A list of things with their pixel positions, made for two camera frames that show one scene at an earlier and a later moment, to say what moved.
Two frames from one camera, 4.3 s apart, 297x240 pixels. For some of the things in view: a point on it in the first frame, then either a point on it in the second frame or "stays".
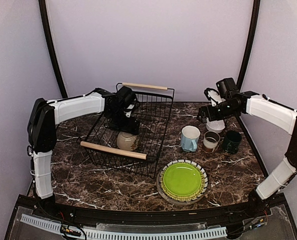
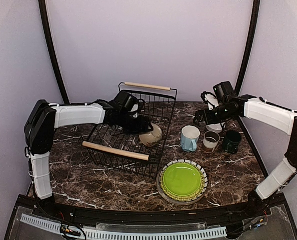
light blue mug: (190, 136) stays
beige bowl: (127, 141) -> (151, 138)
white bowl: (217, 126) stays
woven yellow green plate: (186, 197) stays
